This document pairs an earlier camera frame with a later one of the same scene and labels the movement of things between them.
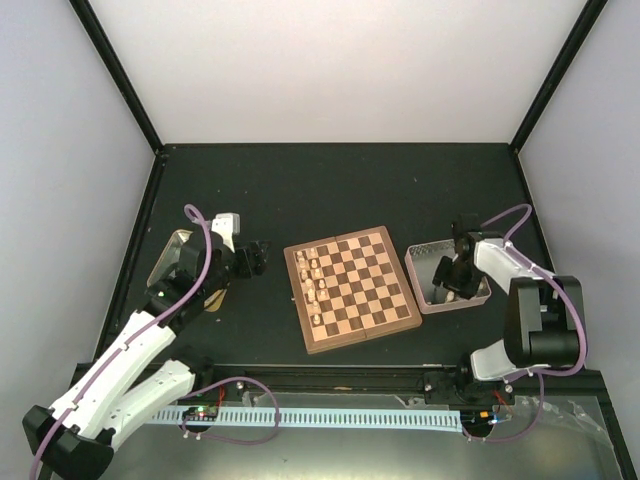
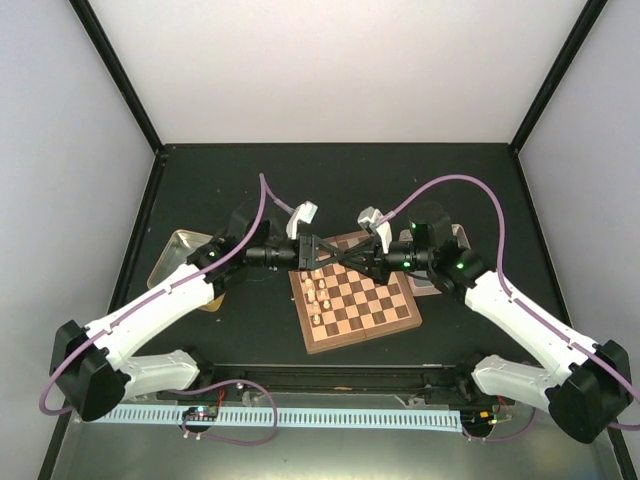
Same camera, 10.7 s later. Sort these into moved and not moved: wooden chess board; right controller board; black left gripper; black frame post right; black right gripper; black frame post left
Moved: black left gripper; black right gripper
Not moved: black frame post right; wooden chess board; right controller board; black frame post left
